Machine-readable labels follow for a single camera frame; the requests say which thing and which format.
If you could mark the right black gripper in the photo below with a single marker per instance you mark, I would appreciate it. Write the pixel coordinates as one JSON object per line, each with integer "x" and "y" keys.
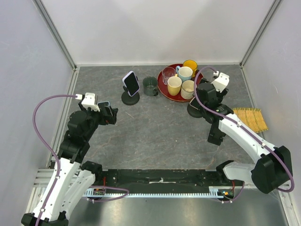
{"x": 220, "y": 95}

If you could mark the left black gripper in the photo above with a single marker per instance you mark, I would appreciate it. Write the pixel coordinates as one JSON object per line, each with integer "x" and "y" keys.
{"x": 106, "y": 119}

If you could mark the blue case phone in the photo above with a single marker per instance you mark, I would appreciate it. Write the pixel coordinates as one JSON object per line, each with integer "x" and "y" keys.
{"x": 104, "y": 105}

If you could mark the cream case phone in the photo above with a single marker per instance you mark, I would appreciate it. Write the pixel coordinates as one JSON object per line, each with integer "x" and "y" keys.
{"x": 194, "y": 103}

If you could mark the black phone stand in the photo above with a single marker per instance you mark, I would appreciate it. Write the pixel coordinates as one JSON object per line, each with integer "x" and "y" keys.
{"x": 193, "y": 112}
{"x": 127, "y": 99}

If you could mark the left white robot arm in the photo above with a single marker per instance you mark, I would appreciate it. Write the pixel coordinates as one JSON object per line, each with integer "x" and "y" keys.
{"x": 71, "y": 177}

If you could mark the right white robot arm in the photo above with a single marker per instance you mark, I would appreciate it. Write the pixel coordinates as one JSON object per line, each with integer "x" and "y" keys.
{"x": 272, "y": 166}

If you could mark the purple case phone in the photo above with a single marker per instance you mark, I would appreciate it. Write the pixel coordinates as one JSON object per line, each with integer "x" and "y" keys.
{"x": 130, "y": 81}

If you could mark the beige ceramic cup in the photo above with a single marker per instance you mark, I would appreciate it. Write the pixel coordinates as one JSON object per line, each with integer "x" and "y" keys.
{"x": 187, "y": 89}

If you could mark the woven bamboo mat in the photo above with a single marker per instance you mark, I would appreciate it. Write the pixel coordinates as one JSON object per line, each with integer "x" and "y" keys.
{"x": 251, "y": 117}

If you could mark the light blue mug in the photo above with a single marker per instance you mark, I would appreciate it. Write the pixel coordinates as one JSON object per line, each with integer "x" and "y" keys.
{"x": 184, "y": 73}

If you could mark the orange yellow mug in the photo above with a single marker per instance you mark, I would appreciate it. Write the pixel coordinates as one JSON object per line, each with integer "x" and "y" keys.
{"x": 192, "y": 65}

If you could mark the pale yellow cup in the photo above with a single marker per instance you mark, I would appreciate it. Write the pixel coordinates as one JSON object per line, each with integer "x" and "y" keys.
{"x": 174, "y": 85}

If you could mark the red round tray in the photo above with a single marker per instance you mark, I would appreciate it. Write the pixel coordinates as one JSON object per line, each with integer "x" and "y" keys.
{"x": 163, "y": 88}

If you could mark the clear glass cup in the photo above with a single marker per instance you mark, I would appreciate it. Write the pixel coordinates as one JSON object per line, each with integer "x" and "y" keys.
{"x": 167, "y": 73}

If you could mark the dark green mug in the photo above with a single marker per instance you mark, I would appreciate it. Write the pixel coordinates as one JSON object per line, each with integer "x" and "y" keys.
{"x": 150, "y": 86}

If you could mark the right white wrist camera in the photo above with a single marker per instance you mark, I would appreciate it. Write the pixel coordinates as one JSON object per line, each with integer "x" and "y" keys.
{"x": 220, "y": 81}

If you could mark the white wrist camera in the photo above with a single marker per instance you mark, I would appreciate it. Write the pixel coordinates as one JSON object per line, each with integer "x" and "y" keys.
{"x": 88, "y": 100}
{"x": 220, "y": 81}

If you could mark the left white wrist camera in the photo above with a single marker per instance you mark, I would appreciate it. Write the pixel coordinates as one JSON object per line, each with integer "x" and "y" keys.
{"x": 88, "y": 100}

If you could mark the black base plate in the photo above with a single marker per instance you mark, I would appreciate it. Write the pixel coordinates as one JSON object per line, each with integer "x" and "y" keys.
{"x": 163, "y": 180}

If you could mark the slotted cable duct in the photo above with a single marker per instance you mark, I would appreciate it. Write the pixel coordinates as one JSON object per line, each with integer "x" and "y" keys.
{"x": 93, "y": 193}

